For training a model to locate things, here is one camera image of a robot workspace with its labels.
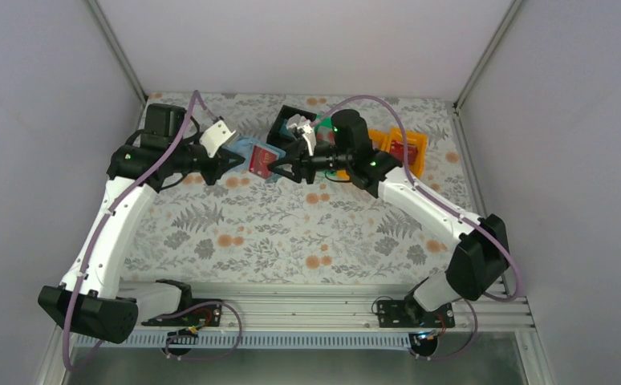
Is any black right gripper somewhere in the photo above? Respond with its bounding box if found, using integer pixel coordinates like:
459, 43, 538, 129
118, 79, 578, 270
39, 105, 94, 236
267, 140, 351, 184

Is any blue leather card holder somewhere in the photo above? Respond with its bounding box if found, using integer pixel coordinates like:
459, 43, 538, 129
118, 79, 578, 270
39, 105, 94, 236
229, 136, 286, 184

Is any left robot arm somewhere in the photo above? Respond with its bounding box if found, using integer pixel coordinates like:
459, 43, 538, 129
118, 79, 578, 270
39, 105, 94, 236
38, 103, 245, 344

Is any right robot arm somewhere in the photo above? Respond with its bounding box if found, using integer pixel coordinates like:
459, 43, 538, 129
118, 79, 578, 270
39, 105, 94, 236
268, 109, 510, 326

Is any teal VIP card stack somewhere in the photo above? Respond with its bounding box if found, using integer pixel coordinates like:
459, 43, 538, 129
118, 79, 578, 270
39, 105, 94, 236
278, 120, 296, 141

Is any yellow bin with white cards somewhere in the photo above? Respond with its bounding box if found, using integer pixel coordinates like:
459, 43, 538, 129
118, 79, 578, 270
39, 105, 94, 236
368, 129, 391, 152

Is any yellow bin with red cards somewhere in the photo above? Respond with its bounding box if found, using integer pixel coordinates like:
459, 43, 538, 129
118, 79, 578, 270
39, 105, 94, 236
380, 127, 428, 178

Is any red VIP card stack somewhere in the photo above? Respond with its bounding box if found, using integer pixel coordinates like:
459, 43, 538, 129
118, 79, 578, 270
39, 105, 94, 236
389, 140, 419, 166

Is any black storage bin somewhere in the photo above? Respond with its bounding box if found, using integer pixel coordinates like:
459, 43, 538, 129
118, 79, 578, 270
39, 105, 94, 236
266, 105, 318, 155

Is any green storage bin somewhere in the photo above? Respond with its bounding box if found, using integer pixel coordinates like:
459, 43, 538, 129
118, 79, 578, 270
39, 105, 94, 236
314, 118, 336, 144

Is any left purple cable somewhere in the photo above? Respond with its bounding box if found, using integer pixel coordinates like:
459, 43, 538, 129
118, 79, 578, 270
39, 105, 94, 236
61, 90, 242, 371

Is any purple cable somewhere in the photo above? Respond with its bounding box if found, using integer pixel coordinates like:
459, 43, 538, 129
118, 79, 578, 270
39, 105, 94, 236
61, 90, 242, 371
310, 95, 526, 363

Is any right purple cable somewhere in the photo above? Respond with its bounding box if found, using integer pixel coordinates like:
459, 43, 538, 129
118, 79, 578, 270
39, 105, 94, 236
310, 95, 526, 363

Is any aluminium frame rail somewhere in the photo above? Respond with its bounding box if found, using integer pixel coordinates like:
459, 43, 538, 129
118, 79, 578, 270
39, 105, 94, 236
192, 282, 534, 332

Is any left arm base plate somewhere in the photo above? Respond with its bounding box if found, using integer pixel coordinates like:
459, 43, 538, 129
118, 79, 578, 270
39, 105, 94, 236
140, 298, 223, 328

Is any slotted grey cable duct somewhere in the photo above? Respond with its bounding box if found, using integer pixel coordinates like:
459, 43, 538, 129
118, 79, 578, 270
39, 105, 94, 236
74, 331, 439, 351

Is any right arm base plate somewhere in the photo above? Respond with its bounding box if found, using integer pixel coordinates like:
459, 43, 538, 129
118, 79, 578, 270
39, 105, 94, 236
371, 297, 456, 329

